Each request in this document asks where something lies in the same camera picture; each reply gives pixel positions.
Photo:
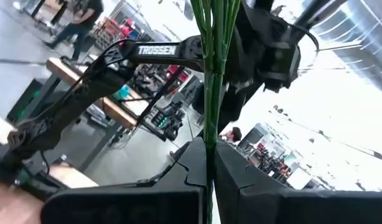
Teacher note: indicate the wooden workbench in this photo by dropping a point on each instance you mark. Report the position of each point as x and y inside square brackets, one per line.
[119, 116]

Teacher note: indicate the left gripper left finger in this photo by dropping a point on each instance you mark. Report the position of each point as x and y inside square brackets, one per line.
[191, 168]

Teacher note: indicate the person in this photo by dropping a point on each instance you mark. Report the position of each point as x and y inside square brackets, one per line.
[233, 134]
[82, 21]

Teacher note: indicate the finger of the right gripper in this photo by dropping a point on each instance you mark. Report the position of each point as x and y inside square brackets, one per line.
[233, 105]

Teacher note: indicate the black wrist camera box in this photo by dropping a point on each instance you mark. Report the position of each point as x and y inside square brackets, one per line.
[281, 65]

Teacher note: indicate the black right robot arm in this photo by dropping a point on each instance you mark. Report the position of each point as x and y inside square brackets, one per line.
[85, 90]

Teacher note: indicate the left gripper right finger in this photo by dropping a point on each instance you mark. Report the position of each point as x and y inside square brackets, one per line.
[231, 174]

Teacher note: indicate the red artificial flower bunch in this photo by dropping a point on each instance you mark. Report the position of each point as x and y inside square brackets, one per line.
[214, 62]

